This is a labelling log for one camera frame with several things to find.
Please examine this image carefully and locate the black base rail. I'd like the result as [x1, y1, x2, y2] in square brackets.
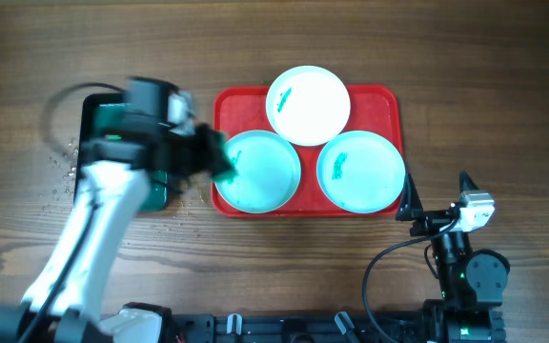
[164, 311, 507, 343]

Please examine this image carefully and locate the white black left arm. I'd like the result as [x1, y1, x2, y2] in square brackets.
[0, 124, 233, 342]

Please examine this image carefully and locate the black water tray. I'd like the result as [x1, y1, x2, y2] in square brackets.
[74, 92, 169, 212]

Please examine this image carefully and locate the red plastic tray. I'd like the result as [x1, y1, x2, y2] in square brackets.
[213, 84, 403, 217]

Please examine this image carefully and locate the white plate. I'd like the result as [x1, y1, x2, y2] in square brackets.
[265, 66, 351, 147]

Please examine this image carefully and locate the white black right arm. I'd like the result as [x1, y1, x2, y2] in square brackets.
[396, 171, 511, 343]

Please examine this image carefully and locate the green yellow sponge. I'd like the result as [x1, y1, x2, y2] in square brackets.
[213, 167, 237, 183]

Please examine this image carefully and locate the light blue plate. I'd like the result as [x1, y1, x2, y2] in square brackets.
[214, 130, 301, 214]
[316, 131, 406, 214]

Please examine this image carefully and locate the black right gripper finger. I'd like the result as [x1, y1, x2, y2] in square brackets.
[396, 173, 423, 221]
[459, 171, 478, 192]

